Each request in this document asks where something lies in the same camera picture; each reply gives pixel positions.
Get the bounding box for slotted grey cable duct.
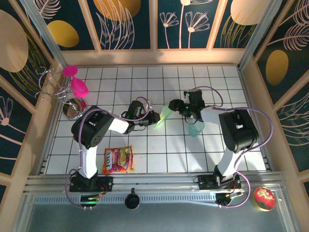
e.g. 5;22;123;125
33;195;218;205

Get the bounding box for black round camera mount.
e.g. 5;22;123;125
124;188;141;210

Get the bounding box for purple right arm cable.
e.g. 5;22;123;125
193;86;275;209

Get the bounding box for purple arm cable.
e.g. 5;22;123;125
193;86;275;209
64;96;155;211

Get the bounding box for teal translucent plastic cup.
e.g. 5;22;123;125
188;120;205;138

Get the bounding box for pink plastic wine glasses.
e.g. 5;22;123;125
62;65;90;99

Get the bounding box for chrome wire glass rack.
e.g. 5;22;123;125
35;67;88;121

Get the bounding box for aluminium frame post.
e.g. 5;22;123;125
19;0;69;68
238;0;283;70

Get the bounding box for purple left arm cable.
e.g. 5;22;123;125
64;96;155;211

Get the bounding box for left circuit board with LED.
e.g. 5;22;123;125
80;192;108;208

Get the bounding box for aluminium mounting rail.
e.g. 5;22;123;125
24;172;284;194

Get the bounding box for round tin with red lid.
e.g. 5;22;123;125
253;186;276;212

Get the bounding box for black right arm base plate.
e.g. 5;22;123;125
197;174;242;191

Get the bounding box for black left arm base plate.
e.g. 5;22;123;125
69;175;114;193

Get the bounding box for right circuit board with wires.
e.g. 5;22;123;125
215;190;244;206

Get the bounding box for orange Fox's candy bag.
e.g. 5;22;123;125
102;145;135;175

